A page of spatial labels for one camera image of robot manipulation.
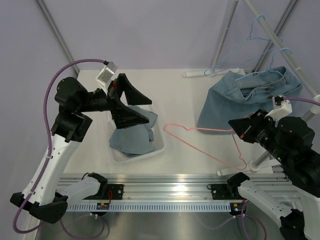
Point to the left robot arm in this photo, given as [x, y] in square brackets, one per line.
[41, 198]

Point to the metal clothes rack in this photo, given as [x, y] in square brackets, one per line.
[273, 40]

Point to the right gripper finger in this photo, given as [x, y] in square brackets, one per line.
[242, 123]
[243, 130]

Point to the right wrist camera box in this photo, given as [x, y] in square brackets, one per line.
[281, 108]

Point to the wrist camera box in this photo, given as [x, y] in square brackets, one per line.
[281, 108]
[105, 75]

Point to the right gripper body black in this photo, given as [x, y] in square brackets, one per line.
[262, 130]

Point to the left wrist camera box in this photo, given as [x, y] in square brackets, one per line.
[105, 75]

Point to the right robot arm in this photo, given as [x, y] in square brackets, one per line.
[289, 140]

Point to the aluminium mounting rail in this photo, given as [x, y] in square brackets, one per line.
[188, 187]

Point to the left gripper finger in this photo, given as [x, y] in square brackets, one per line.
[125, 117]
[133, 96]

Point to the slotted cable duct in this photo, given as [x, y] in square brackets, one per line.
[151, 207]

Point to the denim skirt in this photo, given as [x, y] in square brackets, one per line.
[135, 140]
[236, 95]

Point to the pink wire hanger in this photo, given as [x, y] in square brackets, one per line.
[222, 148]

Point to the white plastic basket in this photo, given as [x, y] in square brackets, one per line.
[158, 142]

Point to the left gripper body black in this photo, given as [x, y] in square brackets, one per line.
[112, 89]

